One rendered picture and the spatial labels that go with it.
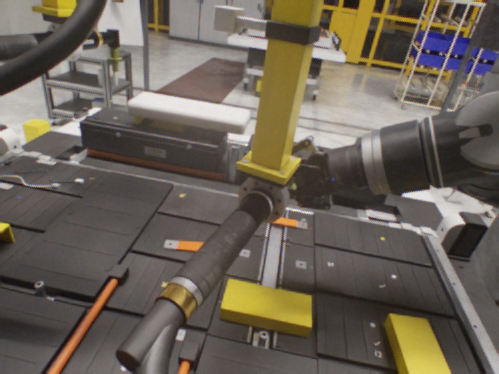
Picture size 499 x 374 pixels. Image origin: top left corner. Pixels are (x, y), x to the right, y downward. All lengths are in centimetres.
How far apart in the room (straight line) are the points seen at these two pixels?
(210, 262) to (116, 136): 73
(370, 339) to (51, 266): 60
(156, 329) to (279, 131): 30
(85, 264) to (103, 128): 49
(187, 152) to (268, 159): 52
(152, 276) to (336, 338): 36
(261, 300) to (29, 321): 38
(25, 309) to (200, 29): 933
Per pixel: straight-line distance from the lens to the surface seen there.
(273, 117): 48
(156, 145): 103
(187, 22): 985
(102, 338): 62
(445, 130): 52
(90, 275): 70
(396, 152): 51
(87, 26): 49
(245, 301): 63
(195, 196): 91
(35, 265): 75
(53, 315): 66
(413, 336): 68
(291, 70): 46
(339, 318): 68
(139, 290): 67
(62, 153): 145
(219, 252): 42
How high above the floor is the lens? 151
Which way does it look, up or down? 31 degrees down
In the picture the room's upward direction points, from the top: 9 degrees clockwise
